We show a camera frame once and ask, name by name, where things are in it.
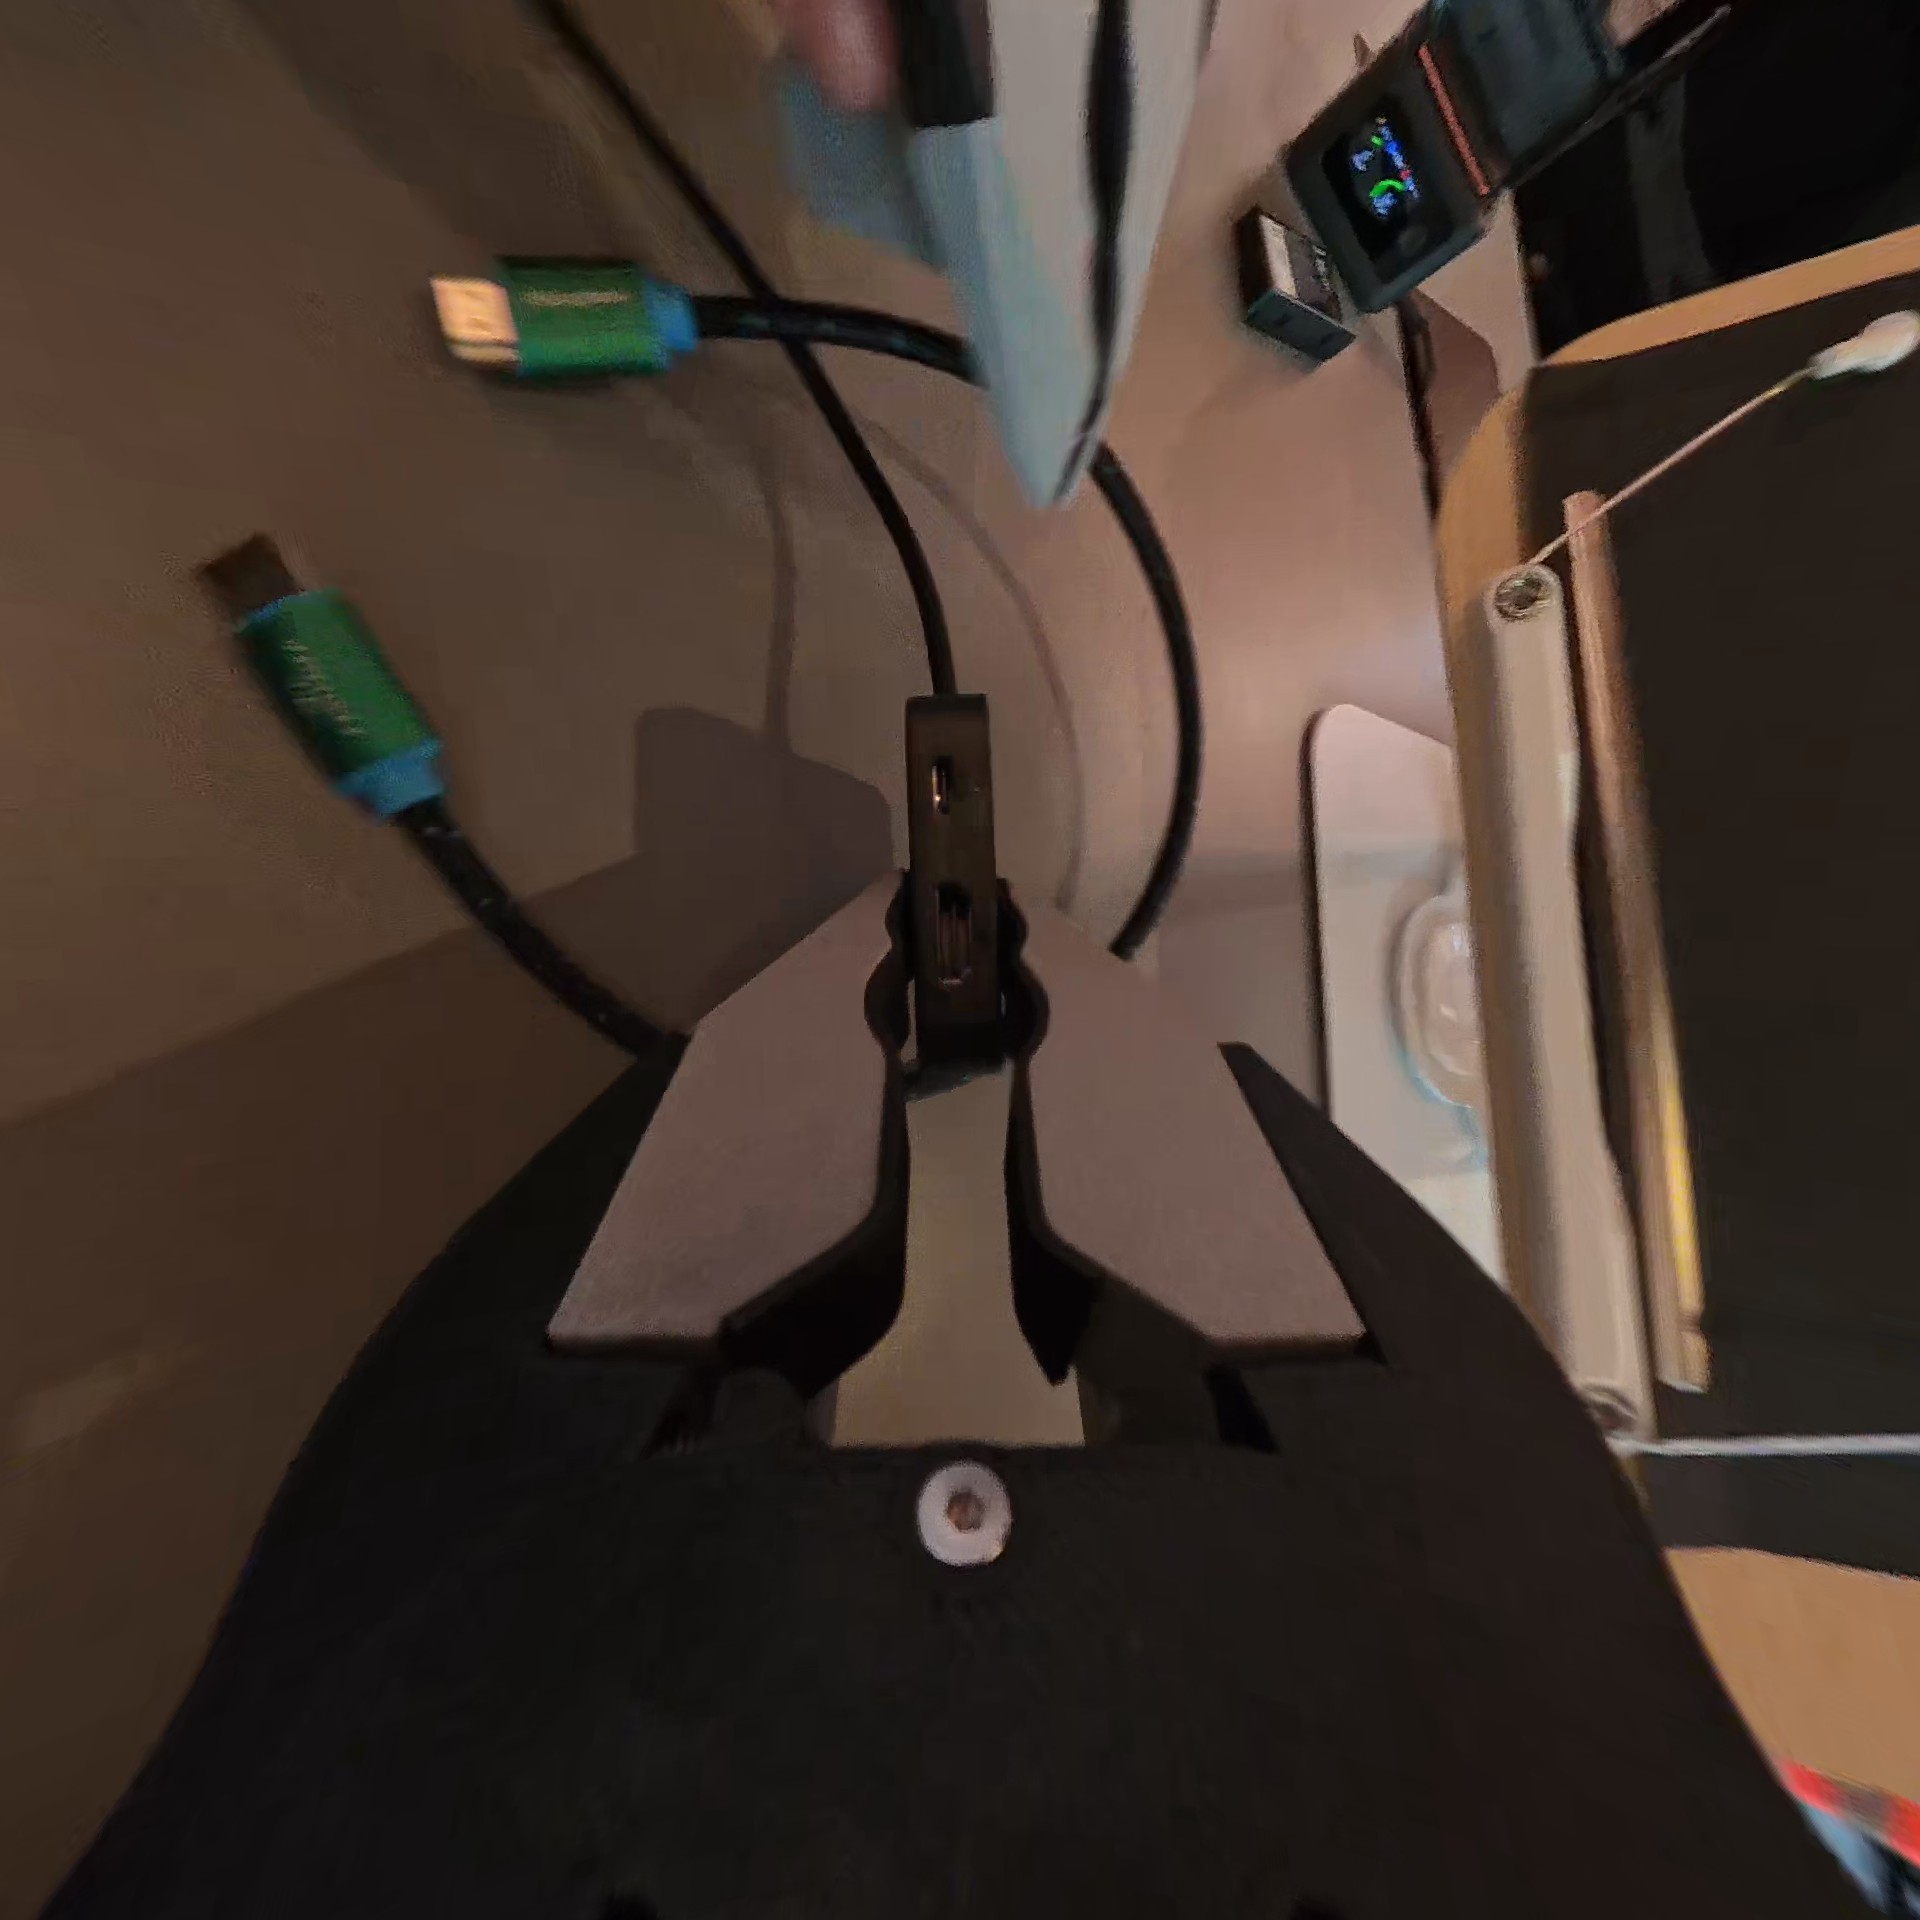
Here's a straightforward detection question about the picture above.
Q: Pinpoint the thick braided black cable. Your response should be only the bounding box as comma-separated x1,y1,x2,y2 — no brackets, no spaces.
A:
194,252,1205,1059

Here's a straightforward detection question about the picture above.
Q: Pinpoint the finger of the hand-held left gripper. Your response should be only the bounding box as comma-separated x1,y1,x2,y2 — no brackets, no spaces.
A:
1101,0,1220,413
777,0,1126,510

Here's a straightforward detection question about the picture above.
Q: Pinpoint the black battery charger case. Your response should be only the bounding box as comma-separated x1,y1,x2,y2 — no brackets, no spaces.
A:
1285,0,1630,317

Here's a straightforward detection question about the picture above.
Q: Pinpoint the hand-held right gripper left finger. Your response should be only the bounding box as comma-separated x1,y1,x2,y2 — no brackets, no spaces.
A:
545,871,915,1373

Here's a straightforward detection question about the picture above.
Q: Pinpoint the black camera battery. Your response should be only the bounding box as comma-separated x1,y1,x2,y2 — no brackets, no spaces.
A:
1233,209,1361,365

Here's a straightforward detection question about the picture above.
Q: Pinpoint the person's left hand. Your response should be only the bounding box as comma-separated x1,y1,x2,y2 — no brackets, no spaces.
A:
772,0,906,115

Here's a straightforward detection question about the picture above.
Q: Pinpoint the wooden book stand white base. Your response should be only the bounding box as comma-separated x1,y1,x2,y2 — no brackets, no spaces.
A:
1302,223,1920,1802

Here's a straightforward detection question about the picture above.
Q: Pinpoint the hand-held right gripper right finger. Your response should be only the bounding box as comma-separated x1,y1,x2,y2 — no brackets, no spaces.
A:
1002,886,1373,1386

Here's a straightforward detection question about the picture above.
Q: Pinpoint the black charger cable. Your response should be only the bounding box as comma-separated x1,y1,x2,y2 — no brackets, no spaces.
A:
1391,293,1450,519

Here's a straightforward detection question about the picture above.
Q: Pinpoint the black adapter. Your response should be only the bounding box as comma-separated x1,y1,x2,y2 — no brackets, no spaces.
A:
540,0,1010,1100

